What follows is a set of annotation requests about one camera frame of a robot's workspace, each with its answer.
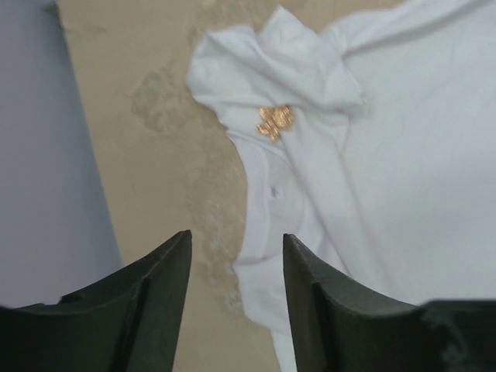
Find white t-shirt garment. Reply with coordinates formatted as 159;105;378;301
188;1;495;371

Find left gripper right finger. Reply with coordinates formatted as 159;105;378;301
283;234;495;372

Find gold butterfly brooch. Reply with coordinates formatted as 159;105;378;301
257;105;295;142

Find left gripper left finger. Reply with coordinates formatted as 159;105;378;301
1;230;192;372

